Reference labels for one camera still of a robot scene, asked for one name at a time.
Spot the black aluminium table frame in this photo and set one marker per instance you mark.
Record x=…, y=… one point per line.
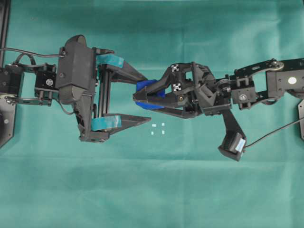
x=4, y=20

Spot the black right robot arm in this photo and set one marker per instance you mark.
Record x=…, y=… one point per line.
x=265, y=82

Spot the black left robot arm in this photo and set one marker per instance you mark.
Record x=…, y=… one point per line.
x=28, y=83

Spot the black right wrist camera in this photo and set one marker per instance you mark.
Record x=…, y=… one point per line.
x=235, y=140

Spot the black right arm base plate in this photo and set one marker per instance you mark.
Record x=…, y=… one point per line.
x=300, y=109

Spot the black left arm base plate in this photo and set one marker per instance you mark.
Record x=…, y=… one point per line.
x=7, y=120

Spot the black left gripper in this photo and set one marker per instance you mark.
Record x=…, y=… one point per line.
x=112, y=68

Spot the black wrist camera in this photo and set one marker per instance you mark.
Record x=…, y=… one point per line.
x=76, y=78
x=235, y=140

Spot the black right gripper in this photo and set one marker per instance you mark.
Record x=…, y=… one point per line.
x=194, y=91

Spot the blue block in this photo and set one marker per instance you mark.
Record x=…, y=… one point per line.
x=142, y=84

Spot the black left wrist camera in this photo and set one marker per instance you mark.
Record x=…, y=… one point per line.
x=76, y=78

